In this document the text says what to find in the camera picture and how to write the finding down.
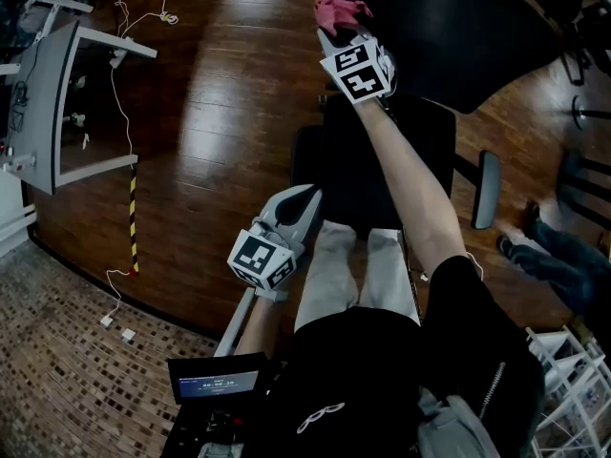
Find white metal bar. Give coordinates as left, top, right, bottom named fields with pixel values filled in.
left=213, top=286, right=257, bottom=358

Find black chair seat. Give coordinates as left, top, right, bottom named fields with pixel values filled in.
left=320, top=94, right=457, bottom=228

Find yellow black striped floor strip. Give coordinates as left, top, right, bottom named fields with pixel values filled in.
left=126, top=164, right=140, bottom=276

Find pink cloth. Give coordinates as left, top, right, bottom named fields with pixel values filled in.
left=313, top=0, right=374, bottom=37

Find person's black t-shirt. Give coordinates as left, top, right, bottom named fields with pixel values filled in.
left=266, top=254, right=545, bottom=458

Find black screen monitor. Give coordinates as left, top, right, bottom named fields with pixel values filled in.
left=166, top=351, right=269, bottom=406

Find black office chair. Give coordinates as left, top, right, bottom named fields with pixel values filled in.
left=315, top=0, right=564, bottom=116
left=558, top=0, right=611, bottom=88

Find grey shoulder strap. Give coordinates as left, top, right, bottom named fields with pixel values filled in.
left=417, top=388, right=500, bottom=458
left=198, top=441, right=244, bottom=458

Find black chair armrest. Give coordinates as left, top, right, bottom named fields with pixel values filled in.
left=290, top=125, right=326, bottom=190
left=471, top=150, right=502, bottom=231

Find person's right forearm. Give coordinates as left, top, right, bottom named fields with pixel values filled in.
left=355, top=100, right=472, bottom=281

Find grey desk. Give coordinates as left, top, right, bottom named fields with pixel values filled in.
left=4, top=20, right=158, bottom=196

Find person's grey trousers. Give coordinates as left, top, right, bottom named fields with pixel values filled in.
left=293, top=221, right=421, bottom=331

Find red button box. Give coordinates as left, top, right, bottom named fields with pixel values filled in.
left=2, top=155, right=37, bottom=174

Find person's left forearm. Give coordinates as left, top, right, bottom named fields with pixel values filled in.
left=236, top=296, right=287, bottom=356

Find long white cable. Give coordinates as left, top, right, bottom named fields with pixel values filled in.
left=105, top=54, right=140, bottom=322

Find white wire rack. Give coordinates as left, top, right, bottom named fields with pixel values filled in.
left=524, top=324, right=611, bottom=458

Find black table base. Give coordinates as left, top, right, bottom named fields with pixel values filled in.
left=556, top=148, right=611, bottom=231

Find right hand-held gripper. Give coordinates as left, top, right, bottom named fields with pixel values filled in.
left=317, top=27, right=397, bottom=109

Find black pole stand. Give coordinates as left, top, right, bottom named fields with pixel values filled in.
left=572, top=94, right=611, bottom=131

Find white coiled cable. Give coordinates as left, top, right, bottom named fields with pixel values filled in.
left=116, top=0, right=180, bottom=37
left=465, top=250, right=486, bottom=283

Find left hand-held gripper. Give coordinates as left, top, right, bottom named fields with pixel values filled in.
left=227, top=183, right=324, bottom=291

